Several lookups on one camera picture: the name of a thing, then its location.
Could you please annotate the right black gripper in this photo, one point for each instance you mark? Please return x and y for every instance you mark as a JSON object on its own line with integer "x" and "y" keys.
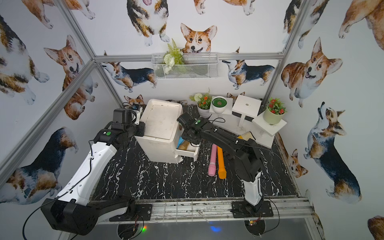
{"x": 195, "y": 141}

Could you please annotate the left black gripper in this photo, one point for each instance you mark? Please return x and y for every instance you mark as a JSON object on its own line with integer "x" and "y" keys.
{"x": 139, "y": 128}

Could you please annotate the tan toy microphone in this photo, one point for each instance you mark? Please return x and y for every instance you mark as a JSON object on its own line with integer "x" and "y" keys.
{"x": 184, "y": 145}

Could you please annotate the white three-drawer cabinet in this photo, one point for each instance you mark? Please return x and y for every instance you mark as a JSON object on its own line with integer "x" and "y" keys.
{"x": 162, "y": 133}

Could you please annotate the pink toy microphone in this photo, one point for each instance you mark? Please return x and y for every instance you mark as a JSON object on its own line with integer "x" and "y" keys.
{"x": 212, "y": 164}

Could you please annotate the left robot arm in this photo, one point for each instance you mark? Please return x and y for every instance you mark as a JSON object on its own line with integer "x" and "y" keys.
{"x": 72, "y": 210}

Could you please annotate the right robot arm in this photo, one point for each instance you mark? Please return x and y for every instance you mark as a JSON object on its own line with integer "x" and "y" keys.
{"x": 247, "y": 161}

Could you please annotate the blue toy microphone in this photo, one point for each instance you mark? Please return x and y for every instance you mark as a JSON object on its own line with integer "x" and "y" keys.
{"x": 181, "y": 140}

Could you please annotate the potted plant red white flowers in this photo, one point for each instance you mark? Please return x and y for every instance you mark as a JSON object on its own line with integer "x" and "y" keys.
{"x": 203, "y": 103}

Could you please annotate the white cup green inside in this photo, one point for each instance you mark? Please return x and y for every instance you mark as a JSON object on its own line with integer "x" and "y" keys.
{"x": 219, "y": 104}

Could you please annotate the white tiered display stand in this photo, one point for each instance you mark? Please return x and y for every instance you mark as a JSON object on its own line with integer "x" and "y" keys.
{"x": 242, "y": 116}

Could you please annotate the green fern with white flower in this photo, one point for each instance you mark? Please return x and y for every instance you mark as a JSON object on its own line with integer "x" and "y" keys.
{"x": 174, "y": 56}

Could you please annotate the green pot red flowers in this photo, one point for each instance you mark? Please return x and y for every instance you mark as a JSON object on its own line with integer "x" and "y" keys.
{"x": 274, "y": 112}

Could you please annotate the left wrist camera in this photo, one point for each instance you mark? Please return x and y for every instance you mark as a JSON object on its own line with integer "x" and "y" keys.
{"x": 128, "y": 116}

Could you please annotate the white wire wall basket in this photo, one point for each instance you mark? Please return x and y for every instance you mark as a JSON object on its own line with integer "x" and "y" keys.
{"x": 197, "y": 66}

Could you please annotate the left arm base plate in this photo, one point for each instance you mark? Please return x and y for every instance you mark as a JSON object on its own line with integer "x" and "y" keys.
{"x": 139, "y": 210}

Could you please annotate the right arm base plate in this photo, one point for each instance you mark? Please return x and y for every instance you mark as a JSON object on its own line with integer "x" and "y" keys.
{"x": 244, "y": 209}

